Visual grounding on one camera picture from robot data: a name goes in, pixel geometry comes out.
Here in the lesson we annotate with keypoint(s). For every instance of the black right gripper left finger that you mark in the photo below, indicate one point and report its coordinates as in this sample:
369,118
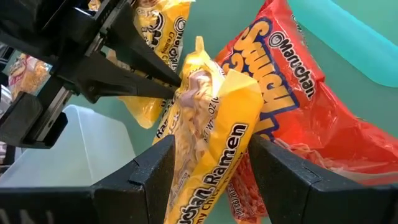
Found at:
124,193

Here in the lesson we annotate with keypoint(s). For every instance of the teal plastic bin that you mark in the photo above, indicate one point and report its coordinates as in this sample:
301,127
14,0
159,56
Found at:
351,40

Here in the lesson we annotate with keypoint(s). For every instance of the red Saucy Noods packet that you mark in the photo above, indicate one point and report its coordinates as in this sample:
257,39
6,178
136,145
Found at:
311,109

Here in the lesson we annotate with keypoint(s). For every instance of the ramen packet with red stripe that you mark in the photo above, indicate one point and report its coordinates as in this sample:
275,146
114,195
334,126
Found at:
29,77

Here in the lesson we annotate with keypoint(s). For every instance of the green table mat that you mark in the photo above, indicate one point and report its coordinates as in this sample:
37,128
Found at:
379,102

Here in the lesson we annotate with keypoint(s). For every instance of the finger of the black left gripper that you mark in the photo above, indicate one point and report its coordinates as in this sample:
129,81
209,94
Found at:
136,53
115,81

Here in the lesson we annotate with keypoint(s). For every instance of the yellow creamy chicken ramen packet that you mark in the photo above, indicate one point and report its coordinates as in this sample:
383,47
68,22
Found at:
227,124
161,28

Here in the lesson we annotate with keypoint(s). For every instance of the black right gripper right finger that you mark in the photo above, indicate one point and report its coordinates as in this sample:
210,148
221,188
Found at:
295,193

